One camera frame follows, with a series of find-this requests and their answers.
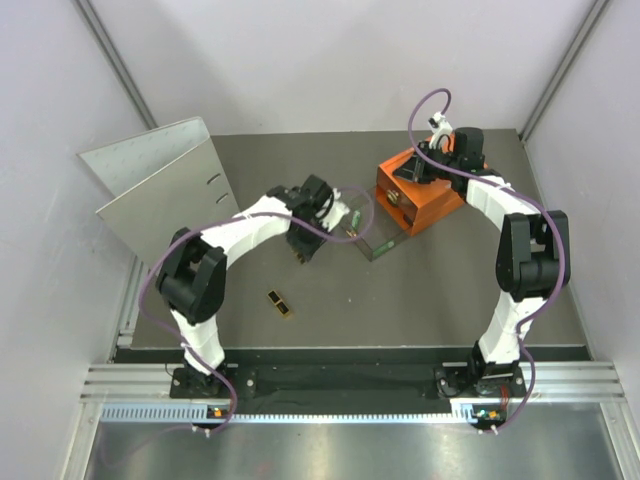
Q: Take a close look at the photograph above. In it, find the green tube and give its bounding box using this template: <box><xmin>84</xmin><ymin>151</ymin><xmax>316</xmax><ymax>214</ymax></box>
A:
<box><xmin>373</xmin><ymin>240</ymin><xmax>396</xmax><ymax>256</ymax></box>
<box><xmin>351</xmin><ymin>211</ymin><xmax>361</xmax><ymax>229</ymax></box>

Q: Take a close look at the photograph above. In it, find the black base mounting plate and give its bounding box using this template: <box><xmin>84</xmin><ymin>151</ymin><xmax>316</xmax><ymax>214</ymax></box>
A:
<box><xmin>168</xmin><ymin>362</ymin><xmax>526</xmax><ymax>401</ymax></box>

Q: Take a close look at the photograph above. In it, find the clear drawer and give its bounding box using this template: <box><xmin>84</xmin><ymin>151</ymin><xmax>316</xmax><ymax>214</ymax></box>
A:
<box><xmin>377</xmin><ymin>186</ymin><xmax>415</xmax><ymax>223</ymax></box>
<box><xmin>340</xmin><ymin>187</ymin><xmax>409</xmax><ymax>262</ymax></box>

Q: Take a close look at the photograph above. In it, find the grey slotted cable duct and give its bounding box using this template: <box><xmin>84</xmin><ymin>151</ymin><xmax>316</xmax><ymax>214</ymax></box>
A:
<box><xmin>100</xmin><ymin>402</ymin><xmax>504</xmax><ymax>425</ymax></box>

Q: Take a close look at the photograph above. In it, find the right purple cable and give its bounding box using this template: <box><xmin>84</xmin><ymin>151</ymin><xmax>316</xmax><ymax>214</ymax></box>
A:
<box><xmin>407</xmin><ymin>87</ymin><xmax>571</xmax><ymax>434</ymax></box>

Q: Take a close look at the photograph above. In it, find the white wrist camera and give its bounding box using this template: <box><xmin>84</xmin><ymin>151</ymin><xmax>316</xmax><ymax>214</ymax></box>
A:
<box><xmin>428</xmin><ymin>112</ymin><xmax>453</xmax><ymax>149</ymax></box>
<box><xmin>316</xmin><ymin>189</ymin><xmax>350</xmax><ymax>233</ymax></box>

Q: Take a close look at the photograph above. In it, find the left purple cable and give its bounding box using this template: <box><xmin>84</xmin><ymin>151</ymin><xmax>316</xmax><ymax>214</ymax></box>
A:
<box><xmin>138</xmin><ymin>185</ymin><xmax>375</xmax><ymax>435</ymax></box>

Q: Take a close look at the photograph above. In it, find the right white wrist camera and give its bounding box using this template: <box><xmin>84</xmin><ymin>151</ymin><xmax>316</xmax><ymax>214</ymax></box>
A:
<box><xmin>428</xmin><ymin>112</ymin><xmax>453</xmax><ymax>149</ymax></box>

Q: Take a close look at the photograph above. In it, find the black gold eyeshadow palette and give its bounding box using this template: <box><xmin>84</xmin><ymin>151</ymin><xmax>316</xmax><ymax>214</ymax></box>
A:
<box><xmin>267</xmin><ymin>290</ymin><xmax>291</xmax><ymax>318</ymax></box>

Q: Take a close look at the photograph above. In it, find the aluminium rail frame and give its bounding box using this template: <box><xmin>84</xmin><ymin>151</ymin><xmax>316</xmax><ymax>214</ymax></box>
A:
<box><xmin>64</xmin><ymin>247</ymin><xmax>639</xmax><ymax>479</ymax></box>

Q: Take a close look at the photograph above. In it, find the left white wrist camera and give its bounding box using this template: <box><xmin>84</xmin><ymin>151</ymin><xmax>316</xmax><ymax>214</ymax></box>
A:
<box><xmin>316</xmin><ymin>189</ymin><xmax>350</xmax><ymax>233</ymax></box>

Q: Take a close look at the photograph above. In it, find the orange drawer box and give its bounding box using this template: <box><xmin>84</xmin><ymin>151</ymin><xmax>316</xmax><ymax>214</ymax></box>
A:
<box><xmin>376</xmin><ymin>148</ymin><xmax>463</xmax><ymax>237</ymax></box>

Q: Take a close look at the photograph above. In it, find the purple cable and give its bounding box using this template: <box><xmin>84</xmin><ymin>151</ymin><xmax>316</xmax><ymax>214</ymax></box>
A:
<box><xmin>407</xmin><ymin>87</ymin><xmax>571</xmax><ymax>434</ymax></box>
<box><xmin>138</xmin><ymin>185</ymin><xmax>375</xmax><ymax>435</ymax></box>

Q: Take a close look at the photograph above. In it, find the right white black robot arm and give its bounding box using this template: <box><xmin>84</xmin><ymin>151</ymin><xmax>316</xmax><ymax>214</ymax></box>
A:
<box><xmin>395</xmin><ymin>124</ymin><xmax>570</xmax><ymax>396</ymax></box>

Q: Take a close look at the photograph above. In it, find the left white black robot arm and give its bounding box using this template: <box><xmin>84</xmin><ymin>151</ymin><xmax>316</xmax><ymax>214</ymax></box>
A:
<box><xmin>156</xmin><ymin>175</ymin><xmax>350</xmax><ymax>397</ymax></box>

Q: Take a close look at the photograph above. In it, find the grey ring binder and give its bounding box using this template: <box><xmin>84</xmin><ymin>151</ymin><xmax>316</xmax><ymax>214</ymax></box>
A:
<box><xmin>79</xmin><ymin>117</ymin><xmax>239</xmax><ymax>266</ymax></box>

